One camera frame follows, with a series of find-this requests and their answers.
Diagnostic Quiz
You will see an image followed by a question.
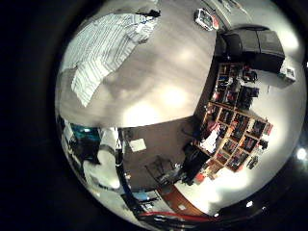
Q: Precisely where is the teal bin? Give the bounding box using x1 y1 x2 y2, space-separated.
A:
70 123 101 142

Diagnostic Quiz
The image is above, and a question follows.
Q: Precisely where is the red and white device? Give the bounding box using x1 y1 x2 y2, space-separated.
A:
193 8 220 32

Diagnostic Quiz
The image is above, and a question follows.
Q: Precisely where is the white striped shirt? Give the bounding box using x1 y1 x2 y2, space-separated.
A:
59 12 160 108

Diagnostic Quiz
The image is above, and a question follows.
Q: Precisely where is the wooden cubby shelf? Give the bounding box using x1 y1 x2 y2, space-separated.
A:
193 62 274 173

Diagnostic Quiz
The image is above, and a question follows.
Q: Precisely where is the black case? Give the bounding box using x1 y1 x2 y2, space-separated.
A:
181 141 211 187

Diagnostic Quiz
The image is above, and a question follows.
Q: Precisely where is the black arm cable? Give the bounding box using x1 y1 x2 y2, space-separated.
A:
114 128 145 216

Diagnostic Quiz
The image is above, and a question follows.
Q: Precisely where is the black folding stand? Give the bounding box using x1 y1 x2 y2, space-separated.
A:
143 155 176 187

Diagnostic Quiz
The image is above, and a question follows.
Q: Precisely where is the small white box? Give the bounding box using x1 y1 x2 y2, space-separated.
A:
278 65 296 85

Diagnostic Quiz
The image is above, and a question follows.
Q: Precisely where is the white paper sheet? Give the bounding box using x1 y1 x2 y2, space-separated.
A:
128 138 147 153

